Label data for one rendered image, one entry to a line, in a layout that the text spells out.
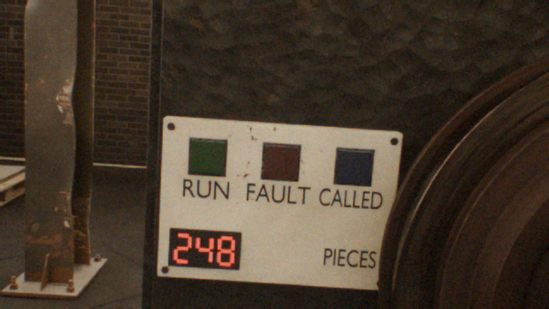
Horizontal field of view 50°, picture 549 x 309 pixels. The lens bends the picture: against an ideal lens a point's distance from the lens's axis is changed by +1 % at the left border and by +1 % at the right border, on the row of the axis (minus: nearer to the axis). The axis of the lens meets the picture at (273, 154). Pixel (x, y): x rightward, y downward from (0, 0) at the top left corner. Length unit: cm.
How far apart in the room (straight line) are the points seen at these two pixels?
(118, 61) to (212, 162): 620
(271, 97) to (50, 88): 265
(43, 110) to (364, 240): 273
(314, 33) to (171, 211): 25
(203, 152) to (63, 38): 261
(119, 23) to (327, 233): 625
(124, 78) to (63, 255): 370
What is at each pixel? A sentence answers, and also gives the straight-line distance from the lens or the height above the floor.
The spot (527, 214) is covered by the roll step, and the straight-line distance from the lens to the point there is 51.
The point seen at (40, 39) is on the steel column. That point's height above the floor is 134.
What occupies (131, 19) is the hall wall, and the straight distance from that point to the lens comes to 679.
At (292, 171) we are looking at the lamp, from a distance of 63.
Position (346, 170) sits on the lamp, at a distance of 63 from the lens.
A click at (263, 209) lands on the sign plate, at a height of 114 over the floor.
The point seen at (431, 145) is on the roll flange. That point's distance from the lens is 58.
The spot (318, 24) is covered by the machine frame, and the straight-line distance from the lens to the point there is 64.
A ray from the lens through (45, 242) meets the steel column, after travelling 340.
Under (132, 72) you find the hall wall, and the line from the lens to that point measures 678.
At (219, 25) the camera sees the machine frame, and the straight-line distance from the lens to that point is 64.
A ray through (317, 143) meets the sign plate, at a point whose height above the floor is 122.
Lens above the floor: 131
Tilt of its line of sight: 9 degrees down
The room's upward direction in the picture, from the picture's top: 4 degrees clockwise
